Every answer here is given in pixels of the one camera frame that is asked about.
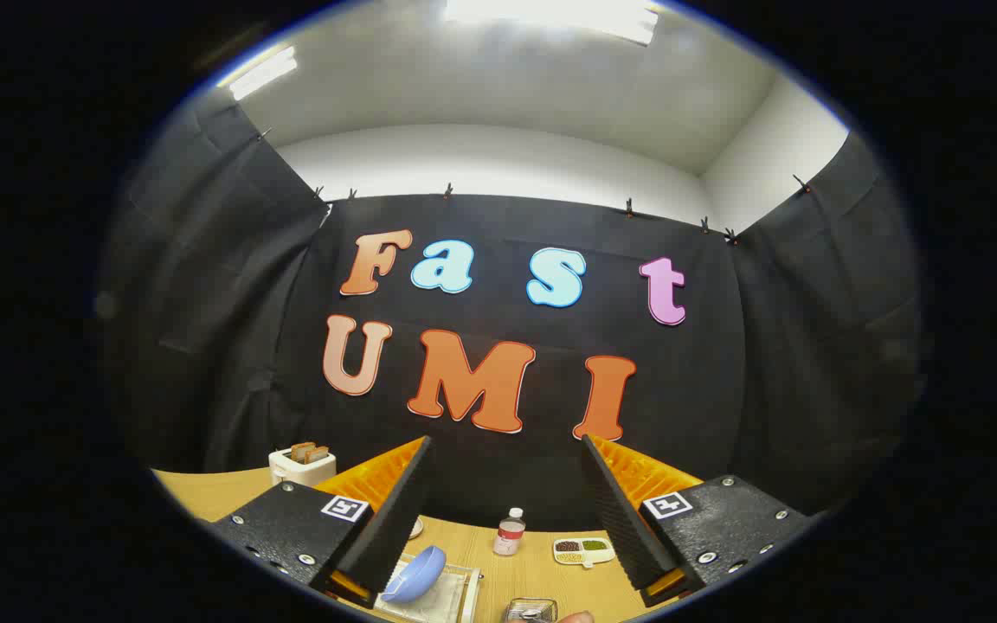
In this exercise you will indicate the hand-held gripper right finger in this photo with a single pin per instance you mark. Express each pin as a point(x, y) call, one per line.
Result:
point(615, 519)

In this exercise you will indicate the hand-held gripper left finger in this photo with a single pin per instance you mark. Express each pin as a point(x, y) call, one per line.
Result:
point(399, 519)

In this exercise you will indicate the blue plate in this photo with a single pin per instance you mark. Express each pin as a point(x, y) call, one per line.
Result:
point(416, 575)

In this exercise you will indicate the metal mesh basket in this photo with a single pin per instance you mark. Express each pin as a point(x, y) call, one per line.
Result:
point(542, 605)

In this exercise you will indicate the beige plate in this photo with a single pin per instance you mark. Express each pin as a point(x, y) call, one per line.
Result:
point(416, 528)

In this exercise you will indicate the white divided tray of beans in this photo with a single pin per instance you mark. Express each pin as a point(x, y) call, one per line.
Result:
point(583, 551)

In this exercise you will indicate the toast slice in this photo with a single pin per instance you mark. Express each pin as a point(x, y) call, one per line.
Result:
point(300, 451)
point(320, 453)

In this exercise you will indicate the clear bottle with red label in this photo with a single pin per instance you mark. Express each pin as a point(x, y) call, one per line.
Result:
point(509, 536)

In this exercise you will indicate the white toaster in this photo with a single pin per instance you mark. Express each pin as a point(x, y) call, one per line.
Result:
point(299, 472)

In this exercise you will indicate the narrow ceiling light panel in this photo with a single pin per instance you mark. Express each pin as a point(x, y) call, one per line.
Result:
point(263, 73)

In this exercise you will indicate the large ceiling light panel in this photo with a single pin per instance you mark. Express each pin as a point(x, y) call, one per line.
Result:
point(550, 16)

